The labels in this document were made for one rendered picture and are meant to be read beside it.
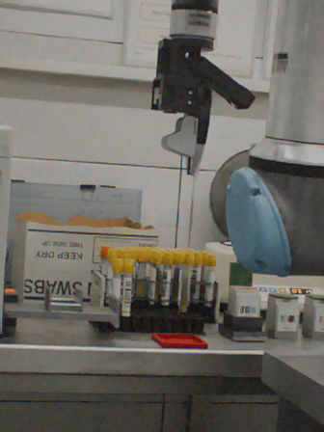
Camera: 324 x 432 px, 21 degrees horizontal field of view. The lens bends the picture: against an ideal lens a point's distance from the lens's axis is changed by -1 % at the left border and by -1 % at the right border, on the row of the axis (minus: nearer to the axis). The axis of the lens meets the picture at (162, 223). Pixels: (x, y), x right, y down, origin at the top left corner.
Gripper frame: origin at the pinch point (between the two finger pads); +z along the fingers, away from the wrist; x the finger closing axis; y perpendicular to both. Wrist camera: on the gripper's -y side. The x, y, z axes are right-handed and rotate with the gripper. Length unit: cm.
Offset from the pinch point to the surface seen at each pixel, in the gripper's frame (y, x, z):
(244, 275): -8.9, 2.5, 16.5
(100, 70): 9, -48, -19
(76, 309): 19.1, 11.1, 21.6
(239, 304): -6.8, 7.5, 20.5
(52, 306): 22.6, 11.0, 21.3
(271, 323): -13.4, 4.9, 23.9
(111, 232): 9.6, -16.6, 12.6
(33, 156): 21, -52, 0
